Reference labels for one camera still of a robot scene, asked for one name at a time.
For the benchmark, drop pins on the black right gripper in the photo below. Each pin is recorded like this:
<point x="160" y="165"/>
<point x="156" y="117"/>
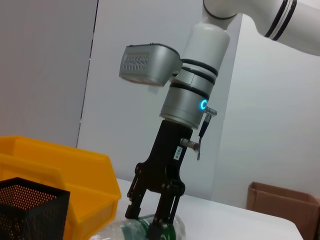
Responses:
<point x="167" y="155"/>

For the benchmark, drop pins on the clear water bottle green label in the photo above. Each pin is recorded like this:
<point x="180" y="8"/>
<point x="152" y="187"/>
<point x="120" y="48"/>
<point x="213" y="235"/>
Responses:
<point x="120" y="230"/>

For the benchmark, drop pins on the black mesh pen holder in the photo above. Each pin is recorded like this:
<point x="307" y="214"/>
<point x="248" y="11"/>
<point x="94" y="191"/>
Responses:
<point x="30" y="210"/>

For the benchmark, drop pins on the yellow plastic bin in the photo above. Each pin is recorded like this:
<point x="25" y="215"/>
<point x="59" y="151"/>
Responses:
<point x="82" y="180"/>

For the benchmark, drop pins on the brown cardboard box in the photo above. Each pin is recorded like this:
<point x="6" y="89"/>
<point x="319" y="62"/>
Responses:
<point x="282" y="207"/>

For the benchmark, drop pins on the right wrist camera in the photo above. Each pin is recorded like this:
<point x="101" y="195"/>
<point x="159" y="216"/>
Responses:
<point x="147" y="65"/>

